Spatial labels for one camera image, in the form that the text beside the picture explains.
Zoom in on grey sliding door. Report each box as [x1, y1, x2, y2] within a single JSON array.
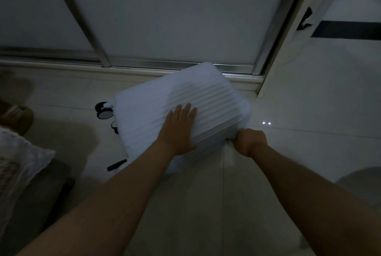
[[0, 0, 310, 75]]

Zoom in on person's left hand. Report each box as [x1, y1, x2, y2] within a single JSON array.
[[156, 103, 198, 157]]

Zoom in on grey-blue suitcase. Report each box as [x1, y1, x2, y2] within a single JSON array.
[[94, 62, 252, 176]]

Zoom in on grey round stool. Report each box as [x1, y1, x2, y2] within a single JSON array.
[[336, 166, 381, 207]]

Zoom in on small black wall sticker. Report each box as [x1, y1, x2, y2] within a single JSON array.
[[296, 7, 314, 32]]

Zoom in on person's right forearm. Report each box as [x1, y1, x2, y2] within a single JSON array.
[[250, 146, 381, 256]]

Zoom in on person's left forearm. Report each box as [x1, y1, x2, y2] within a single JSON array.
[[18, 142, 177, 256]]

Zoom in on person's right hand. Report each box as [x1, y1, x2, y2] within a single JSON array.
[[232, 128, 269, 158]]

